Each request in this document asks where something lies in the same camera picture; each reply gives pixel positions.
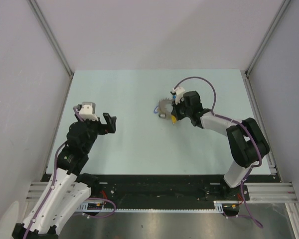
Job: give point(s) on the aluminium frame post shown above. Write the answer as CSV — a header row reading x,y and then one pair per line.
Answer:
x,y
268,35
41,19

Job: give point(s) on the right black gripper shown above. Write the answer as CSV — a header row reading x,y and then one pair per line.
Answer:
x,y
175,109

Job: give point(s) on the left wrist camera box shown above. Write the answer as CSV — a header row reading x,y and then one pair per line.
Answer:
x,y
85,111

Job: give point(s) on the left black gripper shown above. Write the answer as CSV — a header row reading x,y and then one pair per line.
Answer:
x,y
104,128

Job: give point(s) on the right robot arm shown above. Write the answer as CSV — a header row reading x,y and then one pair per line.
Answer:
x,y
247,143

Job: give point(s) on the left aluminium frame post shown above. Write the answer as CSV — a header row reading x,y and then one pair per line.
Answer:
x,y
41,19

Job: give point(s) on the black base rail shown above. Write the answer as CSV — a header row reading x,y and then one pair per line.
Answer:
x,y
158,192

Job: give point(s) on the right aluminium frame post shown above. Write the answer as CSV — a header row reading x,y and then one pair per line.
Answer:
x,y
268,35

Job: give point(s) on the round metal keyring organiser disc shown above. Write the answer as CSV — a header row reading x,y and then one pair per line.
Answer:
x,y
164,108

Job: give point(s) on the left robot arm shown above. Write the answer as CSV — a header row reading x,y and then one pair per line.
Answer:
x,y
55,207

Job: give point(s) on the aluminium front crossbar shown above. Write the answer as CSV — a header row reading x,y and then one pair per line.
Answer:
x,y
258,192

